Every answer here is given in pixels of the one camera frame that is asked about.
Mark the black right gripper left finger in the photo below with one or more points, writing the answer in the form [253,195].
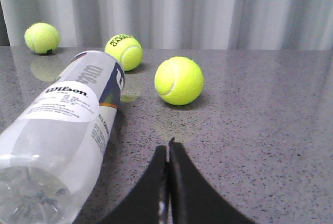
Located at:
[147,201]

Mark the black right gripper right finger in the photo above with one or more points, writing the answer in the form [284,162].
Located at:
[193,199]

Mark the white blue Wilson tennis can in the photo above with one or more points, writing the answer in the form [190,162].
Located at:
[51,155]

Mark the near right tennis ball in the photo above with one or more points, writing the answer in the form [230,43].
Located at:
[179,80]

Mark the Roland Garros tennis ball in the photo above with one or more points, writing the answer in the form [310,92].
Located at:
[126,49]

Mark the middle back tennis ball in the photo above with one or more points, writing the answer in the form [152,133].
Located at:
[42,38]

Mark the white pleated curtain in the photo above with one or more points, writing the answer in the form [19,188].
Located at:
[176,24]

